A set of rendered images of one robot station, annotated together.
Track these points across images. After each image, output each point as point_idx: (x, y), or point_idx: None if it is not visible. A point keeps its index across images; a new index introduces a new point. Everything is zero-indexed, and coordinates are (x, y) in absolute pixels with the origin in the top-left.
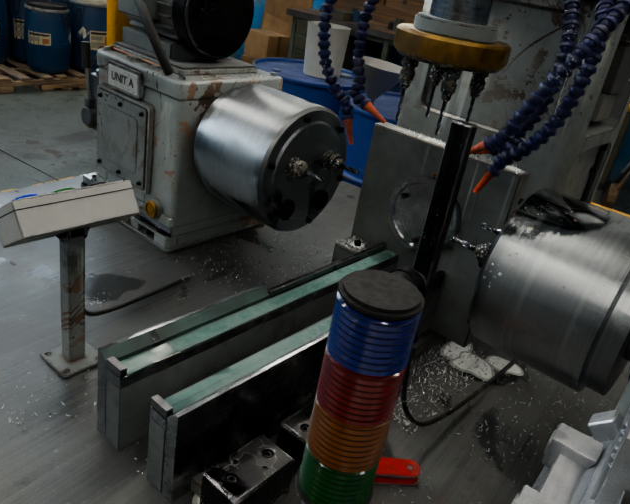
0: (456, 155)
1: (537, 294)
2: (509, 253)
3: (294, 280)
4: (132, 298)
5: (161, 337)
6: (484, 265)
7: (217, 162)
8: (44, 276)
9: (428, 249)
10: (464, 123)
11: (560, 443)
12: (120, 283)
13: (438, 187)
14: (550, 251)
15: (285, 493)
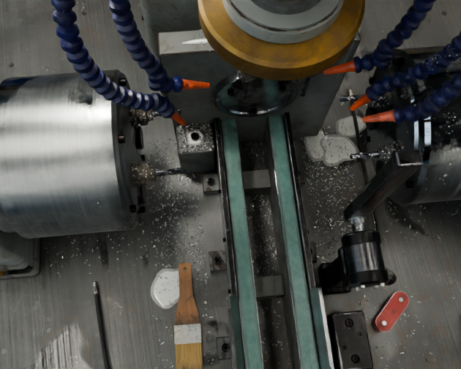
0: (403, 177)
1: None
2: (439, 178)
3: (232, 259)
4: (94, 353)
5: None
6: (417, 190)
7: (58, 233)
8: None
9: (368, 209)
10: (413, 162)
11: None
12: (64, 349)
13: (380, 191)
14: None
15: None
